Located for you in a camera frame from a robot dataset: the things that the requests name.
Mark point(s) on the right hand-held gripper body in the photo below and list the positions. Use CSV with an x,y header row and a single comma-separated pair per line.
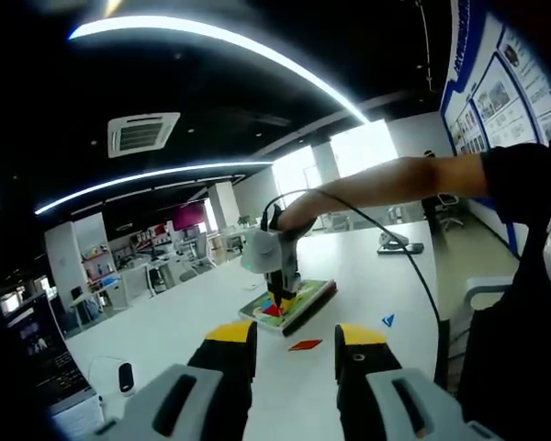
x,y
266,252

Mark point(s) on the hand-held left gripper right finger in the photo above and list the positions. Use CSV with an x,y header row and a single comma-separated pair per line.
x,y
372,376

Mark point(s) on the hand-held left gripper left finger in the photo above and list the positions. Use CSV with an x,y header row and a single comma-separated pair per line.
x,y
211,390

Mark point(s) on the tangram puzzle tray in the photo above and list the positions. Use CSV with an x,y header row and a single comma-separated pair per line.
x,y
310,296

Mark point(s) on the red triangle tangram piece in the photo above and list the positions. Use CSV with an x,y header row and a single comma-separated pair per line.
x,y
272,312

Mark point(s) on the small light blue triangle tangram piece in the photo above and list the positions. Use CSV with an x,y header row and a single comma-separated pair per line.
x,y
388,320

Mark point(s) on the orange-red parallelogram tangram piece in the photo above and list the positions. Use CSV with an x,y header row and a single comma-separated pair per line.
x,y
305,345

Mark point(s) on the small white and black device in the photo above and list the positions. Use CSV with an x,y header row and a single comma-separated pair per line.
x,y
127,379

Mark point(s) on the flat black device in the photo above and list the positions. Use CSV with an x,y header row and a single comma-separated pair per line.
x,y
401,248

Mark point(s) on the short curved ceiling light strip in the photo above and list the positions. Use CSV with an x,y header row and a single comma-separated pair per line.
x,y
142,179

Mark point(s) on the dark computer monitor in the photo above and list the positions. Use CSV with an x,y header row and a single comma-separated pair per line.
x,y
50,358

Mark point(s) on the white ceiling air conditioner vent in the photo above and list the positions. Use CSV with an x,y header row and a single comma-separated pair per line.
x,y
143,134

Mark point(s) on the black office chair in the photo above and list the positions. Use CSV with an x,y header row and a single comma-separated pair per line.
x,y
450,211

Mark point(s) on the long curved ceiling light strip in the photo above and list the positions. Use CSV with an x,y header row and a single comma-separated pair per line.
x,y
239,41

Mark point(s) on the purple wall display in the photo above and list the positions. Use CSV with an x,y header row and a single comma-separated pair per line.
x,y
188,216

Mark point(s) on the blue and white wall poster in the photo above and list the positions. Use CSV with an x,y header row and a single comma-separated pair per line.
x,y
500,92

